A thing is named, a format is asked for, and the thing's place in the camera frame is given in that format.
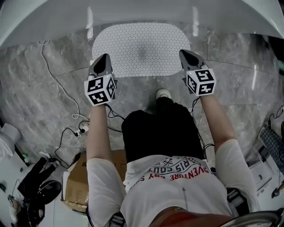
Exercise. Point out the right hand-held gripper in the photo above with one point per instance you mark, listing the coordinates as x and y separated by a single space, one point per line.
200 82

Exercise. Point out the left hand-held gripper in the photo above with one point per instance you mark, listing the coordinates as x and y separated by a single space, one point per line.
99 88

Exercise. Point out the white perforated bath mat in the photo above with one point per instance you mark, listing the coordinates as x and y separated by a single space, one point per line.
142 48

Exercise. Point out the person's left forearm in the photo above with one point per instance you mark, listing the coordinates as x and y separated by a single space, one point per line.
98 130

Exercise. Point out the person's right forearm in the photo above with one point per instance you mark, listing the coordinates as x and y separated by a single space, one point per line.
218 124

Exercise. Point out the white shoe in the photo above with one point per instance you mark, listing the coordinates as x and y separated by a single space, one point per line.
163 93

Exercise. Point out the white bathtub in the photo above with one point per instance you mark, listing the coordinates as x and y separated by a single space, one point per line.
66 13

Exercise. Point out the white power strip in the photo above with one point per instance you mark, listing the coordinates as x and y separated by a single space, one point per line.
82 129

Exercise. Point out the black trousers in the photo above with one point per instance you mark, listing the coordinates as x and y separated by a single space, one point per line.
162 133

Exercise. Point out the white toilet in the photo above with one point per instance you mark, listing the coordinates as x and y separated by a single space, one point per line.
9 137

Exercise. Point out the checkered cloth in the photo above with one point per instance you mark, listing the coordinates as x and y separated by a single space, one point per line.
274 144

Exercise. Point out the large taped cardboard box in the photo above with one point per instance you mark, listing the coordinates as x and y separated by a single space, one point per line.
76 184

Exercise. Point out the black equipment pile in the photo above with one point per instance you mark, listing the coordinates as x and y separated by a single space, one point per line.
37 188

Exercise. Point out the white printed T-shirt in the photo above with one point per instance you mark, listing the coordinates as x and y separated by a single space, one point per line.
168 199

